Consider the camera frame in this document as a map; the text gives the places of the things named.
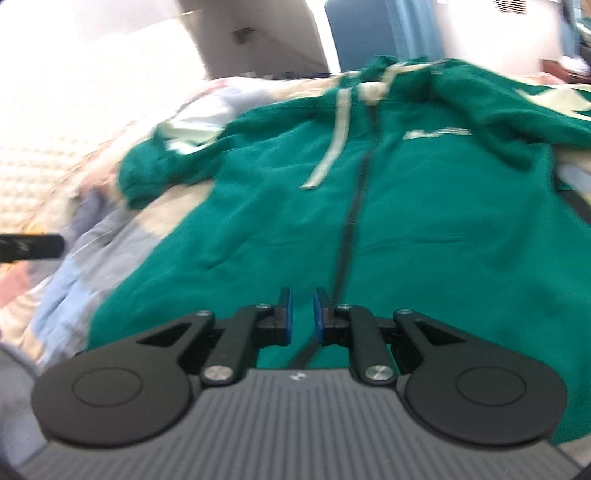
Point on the blue upholstered chair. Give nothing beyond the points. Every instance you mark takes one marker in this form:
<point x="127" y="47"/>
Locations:
<point x="364" y="32"/>

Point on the pastel patchwork quilt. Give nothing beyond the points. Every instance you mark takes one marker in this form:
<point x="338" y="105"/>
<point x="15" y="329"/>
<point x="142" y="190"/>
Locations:
<point x="92" y="258"/>

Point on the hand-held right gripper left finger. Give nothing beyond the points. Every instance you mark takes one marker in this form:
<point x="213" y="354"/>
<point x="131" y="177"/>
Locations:
<point x="286" y="318"/>

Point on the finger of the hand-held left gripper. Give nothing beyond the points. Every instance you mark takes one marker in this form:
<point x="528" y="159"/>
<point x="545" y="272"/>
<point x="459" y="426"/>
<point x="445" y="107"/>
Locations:
<point x="32" y="247"/>

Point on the blue curtain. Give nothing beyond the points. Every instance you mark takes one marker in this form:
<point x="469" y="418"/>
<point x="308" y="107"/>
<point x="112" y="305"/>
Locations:
<point x="420" y="27"/>

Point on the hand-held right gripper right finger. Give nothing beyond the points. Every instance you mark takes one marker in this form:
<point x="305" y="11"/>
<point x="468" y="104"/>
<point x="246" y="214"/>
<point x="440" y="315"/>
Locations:
<point x="318" y="318"/>

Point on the green hoodie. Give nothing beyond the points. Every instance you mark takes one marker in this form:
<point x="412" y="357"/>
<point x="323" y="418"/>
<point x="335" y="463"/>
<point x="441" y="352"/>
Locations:
<point x="415" y="240"/>

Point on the clear plastic bag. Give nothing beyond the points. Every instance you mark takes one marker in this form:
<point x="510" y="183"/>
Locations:
<point x="577" y="63"/>

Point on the cream quilted headboard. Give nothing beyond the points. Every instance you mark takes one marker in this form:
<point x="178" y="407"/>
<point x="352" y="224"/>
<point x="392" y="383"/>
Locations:
<point x="37" y="184"/>

